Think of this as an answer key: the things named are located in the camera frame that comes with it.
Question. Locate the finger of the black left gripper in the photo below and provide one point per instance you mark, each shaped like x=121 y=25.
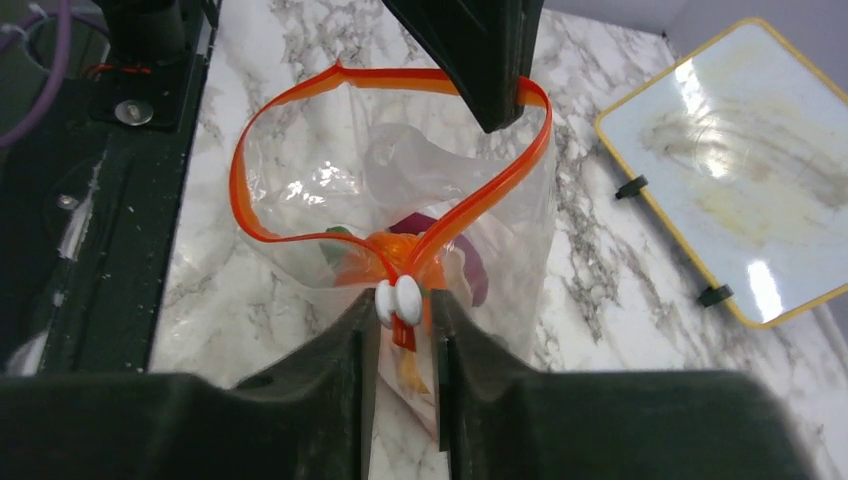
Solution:
x=484 y=47

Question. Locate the magenta toy beet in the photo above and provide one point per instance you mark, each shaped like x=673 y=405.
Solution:
x=474 y=272

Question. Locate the yellow framed whiteboard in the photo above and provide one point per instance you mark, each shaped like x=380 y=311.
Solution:
x=740 y=149

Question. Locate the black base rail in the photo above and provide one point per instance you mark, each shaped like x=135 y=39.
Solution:
x=94 y=160

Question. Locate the green toy cucumber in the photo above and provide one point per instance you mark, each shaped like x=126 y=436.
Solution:
x=334 y=251

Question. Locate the orange yellow toy pepper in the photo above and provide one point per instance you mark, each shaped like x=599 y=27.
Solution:
x=408 y=373

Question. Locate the orange toy pumpkin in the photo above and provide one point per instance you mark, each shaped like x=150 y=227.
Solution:
x=361 y=266

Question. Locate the clear zip bag orange zipper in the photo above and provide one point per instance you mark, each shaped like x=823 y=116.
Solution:
x=365 y=148

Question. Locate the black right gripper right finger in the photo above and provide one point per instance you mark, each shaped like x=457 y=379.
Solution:
x=499 y=418

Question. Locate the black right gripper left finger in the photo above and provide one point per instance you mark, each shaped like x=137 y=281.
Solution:
x=307 y=416

